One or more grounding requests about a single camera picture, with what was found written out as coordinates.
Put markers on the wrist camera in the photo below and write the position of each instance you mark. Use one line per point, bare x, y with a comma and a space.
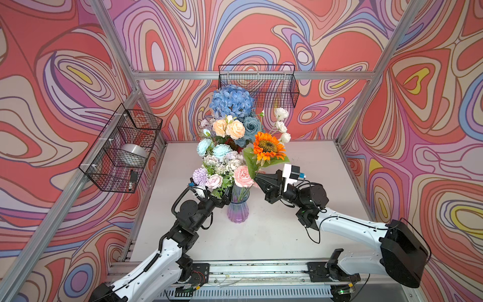
199, 191
291, 175

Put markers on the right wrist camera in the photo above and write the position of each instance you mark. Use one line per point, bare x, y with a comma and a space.
291, 175

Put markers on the black wire basket wall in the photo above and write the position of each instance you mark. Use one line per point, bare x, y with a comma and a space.
271, 85
107, 166

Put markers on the black wire basket left wall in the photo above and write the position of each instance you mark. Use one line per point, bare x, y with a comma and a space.
107, 166

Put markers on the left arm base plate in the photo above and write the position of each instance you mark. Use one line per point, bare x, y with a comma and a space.
196, 274

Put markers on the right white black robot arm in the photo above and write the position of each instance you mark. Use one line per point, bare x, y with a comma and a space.
394, 250

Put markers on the blue purple glass vase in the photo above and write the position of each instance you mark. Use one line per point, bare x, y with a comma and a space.
238, 210

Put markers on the white blossom branch stem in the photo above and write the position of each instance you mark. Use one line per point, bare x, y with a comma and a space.
281, 115

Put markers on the small black device in basket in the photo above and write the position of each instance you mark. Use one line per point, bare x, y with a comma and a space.
133, 180

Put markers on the cream peach rose bunch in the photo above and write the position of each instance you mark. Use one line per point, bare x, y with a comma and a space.
229, 127

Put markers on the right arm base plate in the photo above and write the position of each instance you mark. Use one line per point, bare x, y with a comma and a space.
321, 272

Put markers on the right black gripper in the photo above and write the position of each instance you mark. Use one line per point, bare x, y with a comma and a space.
273, 187

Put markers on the orange flower stem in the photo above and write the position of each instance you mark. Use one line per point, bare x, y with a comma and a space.
265, 151

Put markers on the white green flower bunch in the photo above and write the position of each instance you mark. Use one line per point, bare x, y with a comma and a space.
220, 176

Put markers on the white tape roll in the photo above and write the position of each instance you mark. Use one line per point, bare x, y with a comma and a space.
135, 149

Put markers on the black wire basket back wall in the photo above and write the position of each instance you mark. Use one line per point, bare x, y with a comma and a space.
271, 85

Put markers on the blue hydrangea flower stem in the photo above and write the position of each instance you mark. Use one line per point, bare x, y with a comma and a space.
232, 100

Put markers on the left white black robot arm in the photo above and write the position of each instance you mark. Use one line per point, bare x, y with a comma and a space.
169, 264

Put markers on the white purple mixed bouquet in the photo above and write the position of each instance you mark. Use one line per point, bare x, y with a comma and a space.
205, 124

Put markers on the teal rose flower stem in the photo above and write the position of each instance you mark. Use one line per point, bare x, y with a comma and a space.
252, 126

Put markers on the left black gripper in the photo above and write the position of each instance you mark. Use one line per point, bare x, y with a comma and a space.
221, 202

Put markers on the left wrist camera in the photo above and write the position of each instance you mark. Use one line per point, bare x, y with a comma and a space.
199, 191

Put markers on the pale teal flower stem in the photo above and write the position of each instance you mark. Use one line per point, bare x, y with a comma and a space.
213, 145

